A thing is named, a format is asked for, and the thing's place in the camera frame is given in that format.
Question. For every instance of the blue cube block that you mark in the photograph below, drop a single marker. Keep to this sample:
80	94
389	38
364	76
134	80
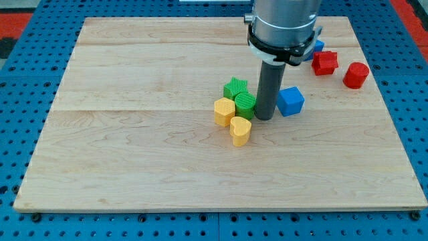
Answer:
290	101

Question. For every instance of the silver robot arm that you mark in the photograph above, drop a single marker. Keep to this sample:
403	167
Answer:
283	31

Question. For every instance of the green cylinder block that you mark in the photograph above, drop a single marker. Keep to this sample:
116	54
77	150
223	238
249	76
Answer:
244	105

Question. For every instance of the red star-shaped block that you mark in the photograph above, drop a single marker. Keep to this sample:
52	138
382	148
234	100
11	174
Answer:
324	63

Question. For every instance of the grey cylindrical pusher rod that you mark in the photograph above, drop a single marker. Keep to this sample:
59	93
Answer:
270	80

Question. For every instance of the yellow hexagon block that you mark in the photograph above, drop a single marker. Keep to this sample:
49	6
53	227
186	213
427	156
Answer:
224	111

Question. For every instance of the green star block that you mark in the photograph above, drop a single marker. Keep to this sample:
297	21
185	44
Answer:
234	87

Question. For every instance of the light wooden board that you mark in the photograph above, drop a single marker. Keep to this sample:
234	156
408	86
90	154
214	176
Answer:
131	129

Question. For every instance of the blue block behind arm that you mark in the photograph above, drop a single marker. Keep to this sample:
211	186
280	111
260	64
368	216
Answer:
317	47

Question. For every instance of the yellow heart block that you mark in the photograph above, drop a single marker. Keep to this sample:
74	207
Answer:
240	130

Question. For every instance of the red cylinder block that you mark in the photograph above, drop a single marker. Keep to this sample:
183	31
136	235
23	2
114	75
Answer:
356	75

